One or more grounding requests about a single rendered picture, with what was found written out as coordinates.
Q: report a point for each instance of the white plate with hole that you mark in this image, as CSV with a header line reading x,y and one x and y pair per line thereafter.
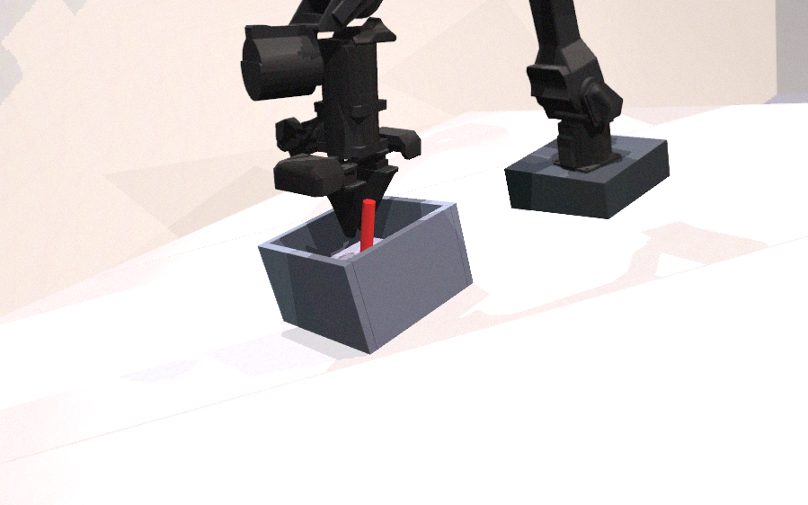
x,y
352,250

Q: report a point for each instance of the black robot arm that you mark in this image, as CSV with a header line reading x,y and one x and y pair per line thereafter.
x,y
289,61

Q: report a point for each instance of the red peg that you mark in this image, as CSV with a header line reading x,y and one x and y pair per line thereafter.
x,y
367,224

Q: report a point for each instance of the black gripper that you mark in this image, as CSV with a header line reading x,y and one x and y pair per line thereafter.
x,y
351,133

